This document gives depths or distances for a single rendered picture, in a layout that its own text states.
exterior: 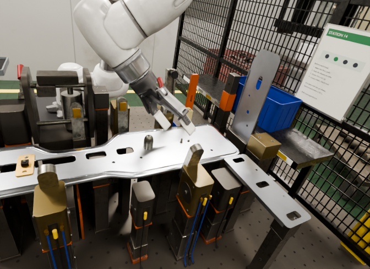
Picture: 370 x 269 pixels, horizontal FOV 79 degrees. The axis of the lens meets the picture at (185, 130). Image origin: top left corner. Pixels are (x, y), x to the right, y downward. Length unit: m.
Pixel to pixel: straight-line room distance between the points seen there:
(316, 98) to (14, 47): 3.67
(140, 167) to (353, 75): 0.79
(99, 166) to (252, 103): 0.58
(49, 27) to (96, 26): 3.25
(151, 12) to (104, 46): 0.13
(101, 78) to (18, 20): 2.61
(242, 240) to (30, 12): 3.57
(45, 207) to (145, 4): 0.48
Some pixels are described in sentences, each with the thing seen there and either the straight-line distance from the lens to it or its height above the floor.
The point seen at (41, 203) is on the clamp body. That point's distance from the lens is 0.56.
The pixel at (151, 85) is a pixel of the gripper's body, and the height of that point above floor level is 1.23.
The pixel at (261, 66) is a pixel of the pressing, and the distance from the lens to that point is 0.86.
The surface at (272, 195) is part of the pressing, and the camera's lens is 0.73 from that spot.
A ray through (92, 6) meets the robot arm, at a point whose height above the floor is 1.40.
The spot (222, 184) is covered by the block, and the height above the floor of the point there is 0.98.
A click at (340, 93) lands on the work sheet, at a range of 1.02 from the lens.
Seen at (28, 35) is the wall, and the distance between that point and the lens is 3.88.
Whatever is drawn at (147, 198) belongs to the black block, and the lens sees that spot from 0.62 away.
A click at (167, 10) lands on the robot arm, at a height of 1.42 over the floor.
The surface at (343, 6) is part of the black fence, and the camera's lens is 1.06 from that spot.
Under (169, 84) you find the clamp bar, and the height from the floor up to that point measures 1.16.
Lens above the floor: 1.45
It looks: 31 degrees down
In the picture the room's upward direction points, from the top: 11 degrees clockwise
